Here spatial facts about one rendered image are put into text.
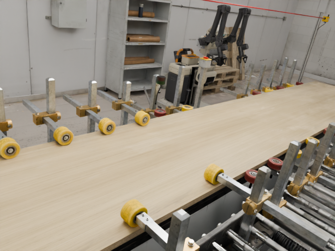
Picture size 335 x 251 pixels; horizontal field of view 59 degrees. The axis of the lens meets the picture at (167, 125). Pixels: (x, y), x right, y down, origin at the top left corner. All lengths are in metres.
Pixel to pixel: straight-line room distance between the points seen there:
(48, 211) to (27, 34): 3.48
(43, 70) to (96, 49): 0.90
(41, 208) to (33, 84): 3.54
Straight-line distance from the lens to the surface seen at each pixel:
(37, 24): 4.44
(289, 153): 1.33
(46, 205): 1.17
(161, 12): 5.28
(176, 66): 3.95
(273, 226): 1.39
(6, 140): 1.43
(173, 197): 1.22
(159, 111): 2.02
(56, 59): 4.62
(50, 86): 1.65
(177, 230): 0.82
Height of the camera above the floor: 1.64
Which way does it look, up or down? 24 degrees down
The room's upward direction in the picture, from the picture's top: 9 degrees clockwise
